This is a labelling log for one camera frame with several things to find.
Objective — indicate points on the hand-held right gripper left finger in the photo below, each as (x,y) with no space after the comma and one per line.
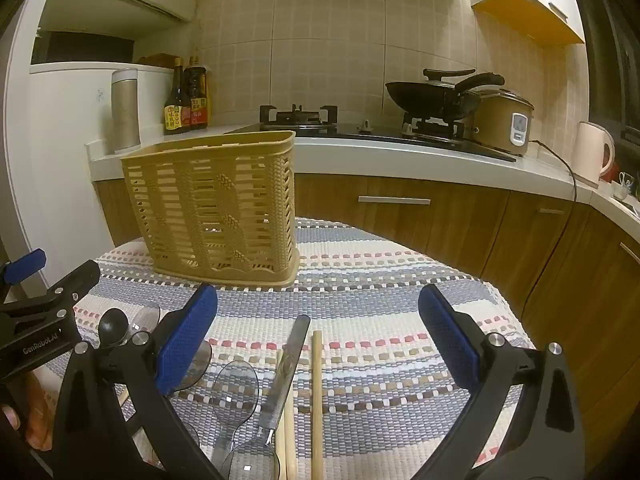
(187,340)

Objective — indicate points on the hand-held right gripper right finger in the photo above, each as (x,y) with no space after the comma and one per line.
(447,340)

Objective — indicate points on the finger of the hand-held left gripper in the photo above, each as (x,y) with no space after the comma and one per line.
(75,282)
(25,265)

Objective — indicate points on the clear plastic spoon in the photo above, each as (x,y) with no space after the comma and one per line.
(250,464)
(235,385)
(199,362)
(146,316)

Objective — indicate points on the black spoon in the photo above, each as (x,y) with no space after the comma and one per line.
(112,327)

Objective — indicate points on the wooden chopstick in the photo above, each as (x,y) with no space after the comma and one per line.
(280,452)
(317,400)
(290,440)
(123,398)

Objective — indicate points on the metal table knife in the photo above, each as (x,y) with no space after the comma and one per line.
(286,375)

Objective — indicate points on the bamboo utensil holder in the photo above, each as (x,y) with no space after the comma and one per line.
(210,210)

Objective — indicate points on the person's left hand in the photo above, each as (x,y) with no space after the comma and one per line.
(12,417)

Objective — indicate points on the striped woven table mat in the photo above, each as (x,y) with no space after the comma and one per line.
(375,310)

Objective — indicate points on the white refrigerator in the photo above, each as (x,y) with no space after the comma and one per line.
(70,125)

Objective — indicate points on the grey cylindrical canister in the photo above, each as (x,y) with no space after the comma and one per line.
(125,110)

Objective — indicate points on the white countertop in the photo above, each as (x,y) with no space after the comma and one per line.
(400,160)

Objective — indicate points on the dark soy sauce bottle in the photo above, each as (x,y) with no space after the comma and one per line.
(176,105)

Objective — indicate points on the red label sauce bottle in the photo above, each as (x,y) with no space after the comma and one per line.
(198,102)

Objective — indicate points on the golden rice cooker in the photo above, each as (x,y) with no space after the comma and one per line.
(500,120)

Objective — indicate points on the black gas stove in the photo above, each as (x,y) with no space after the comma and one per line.
(350,132)

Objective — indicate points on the white cup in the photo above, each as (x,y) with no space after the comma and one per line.
(624,185)

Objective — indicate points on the black wok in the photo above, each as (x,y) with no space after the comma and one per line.
(425,97)

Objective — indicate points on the dark window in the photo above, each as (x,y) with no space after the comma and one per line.
(615,70)

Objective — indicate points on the yellow and white wall cabinet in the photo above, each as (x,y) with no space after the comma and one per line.
(530,0)

